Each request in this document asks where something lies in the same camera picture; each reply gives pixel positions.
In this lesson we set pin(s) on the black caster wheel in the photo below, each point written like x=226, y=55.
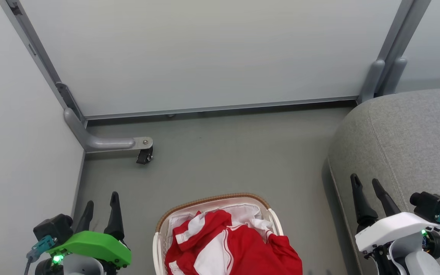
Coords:
x=144, y=156

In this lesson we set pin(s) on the grey partition foot bar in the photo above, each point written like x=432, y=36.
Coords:
x=103, y=143

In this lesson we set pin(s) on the grey fabric sofa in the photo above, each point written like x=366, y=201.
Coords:
x=403, y=145

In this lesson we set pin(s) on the grey partition bottom rail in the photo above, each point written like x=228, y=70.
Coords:
x=220, y=108

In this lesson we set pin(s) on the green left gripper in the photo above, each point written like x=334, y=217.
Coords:
x=94, y=244

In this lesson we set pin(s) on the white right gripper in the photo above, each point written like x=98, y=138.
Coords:
x=392, y=226

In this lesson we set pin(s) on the white basket liner cloth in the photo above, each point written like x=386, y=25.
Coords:
x=243, y=212

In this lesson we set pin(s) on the grey slanted partition post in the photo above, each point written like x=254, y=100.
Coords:
x=36, y=49

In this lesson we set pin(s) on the white laundry basket brown rim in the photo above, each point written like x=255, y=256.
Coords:
x=158, y=244

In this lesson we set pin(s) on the red and white garment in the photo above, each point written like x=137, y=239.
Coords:
x=243, y=248

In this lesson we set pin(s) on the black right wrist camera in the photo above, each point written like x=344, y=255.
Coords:
x=432, y=205

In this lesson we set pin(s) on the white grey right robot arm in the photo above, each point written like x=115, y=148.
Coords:
x=411, y=256

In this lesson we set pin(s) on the grey double partition post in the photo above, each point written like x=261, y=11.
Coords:
x=392, y=49

